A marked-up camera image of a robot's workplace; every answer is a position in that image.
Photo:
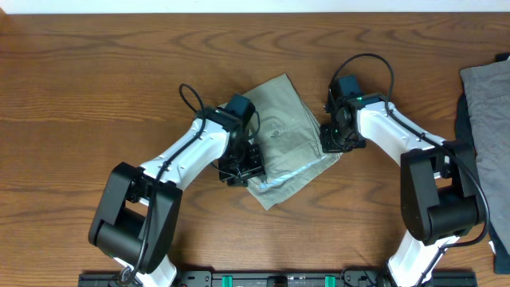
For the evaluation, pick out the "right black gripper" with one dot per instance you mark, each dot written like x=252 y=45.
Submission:
x=330 y=147

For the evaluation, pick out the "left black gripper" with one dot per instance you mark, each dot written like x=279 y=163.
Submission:
x=256 y=170

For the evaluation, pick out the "khaki green shorts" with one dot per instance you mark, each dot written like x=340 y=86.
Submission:
x=289 y=138

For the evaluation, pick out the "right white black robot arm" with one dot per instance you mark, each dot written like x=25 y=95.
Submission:
x=441 y=198

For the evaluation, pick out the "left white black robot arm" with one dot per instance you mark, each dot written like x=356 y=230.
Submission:
x=137 y=214

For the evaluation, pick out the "grey folded garment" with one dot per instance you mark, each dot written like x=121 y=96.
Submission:
x=492 y=127

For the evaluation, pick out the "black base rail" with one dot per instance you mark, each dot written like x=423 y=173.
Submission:
x=347 y=277

